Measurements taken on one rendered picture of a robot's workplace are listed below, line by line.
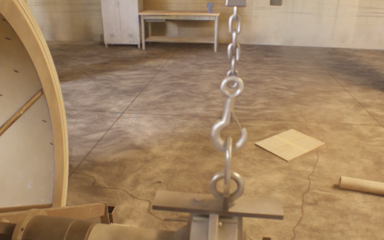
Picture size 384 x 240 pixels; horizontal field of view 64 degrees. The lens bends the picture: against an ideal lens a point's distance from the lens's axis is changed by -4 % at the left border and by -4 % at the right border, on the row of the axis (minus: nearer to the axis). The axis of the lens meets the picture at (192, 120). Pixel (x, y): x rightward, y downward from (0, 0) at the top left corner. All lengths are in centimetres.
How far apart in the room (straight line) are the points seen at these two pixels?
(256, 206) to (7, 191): 146
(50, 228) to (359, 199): 230
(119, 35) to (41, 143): 657
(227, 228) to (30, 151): 132
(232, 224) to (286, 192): 196
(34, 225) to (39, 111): 93
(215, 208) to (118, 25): 760
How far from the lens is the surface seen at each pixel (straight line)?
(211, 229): 63
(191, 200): 66
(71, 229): 79
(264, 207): 66
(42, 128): 171
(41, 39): 151
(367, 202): 272
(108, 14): 817
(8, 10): 134
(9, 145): 185
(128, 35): 807
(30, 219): 85
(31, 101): 146
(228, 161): 57
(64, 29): 979
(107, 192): 258
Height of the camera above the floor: 148
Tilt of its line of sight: 23 degrees down
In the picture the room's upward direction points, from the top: straight up
